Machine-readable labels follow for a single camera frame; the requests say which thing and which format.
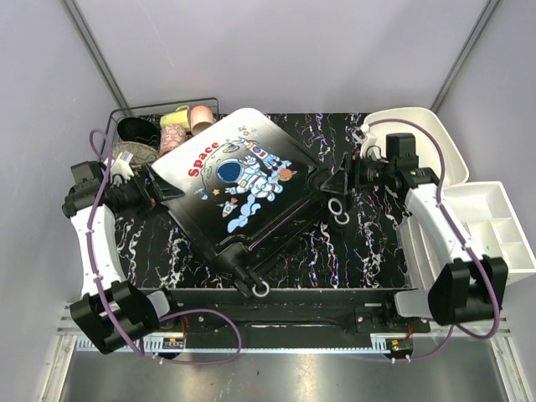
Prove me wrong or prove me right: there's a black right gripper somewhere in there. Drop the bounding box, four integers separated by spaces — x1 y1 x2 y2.
320 153 394 196

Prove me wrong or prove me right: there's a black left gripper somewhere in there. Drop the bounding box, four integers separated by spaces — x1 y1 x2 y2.
114 162 185 220

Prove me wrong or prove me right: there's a space astronaut kids suitcase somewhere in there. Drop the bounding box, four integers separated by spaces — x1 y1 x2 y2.
152 108 339 298

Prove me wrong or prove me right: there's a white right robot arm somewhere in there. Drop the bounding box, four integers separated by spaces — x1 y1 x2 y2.
320 133 508 332

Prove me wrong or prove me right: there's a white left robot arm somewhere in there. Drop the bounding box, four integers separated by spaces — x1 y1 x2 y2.
62 161 184 354

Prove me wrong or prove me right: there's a speckled grey plate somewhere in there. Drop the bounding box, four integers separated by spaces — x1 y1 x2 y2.
112 142 160 166

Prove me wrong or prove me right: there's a pink patterned mug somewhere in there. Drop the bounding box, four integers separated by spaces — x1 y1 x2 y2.
159 124 187 157

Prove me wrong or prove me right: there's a black bowl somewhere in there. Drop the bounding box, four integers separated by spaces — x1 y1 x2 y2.
117 117 160 145

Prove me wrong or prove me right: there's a yellow mug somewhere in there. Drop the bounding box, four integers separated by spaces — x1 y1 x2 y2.
160 105 190 131

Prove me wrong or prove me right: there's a white plastic basin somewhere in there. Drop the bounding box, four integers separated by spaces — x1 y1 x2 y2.
364 107 469 187

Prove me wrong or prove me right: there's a white compartment organizer box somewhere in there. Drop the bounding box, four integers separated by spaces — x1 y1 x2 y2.
444 181 535 285

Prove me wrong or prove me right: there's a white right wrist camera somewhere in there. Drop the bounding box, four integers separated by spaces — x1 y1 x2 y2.
358 123 382 160

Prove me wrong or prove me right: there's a black wire dish rack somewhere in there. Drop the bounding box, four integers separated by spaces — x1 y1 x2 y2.
106 97 221 151

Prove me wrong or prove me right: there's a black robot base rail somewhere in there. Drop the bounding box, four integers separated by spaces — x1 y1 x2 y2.
169 289 430 335

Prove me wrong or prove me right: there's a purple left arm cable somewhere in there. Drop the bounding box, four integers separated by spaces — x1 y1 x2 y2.
89 128 244 366

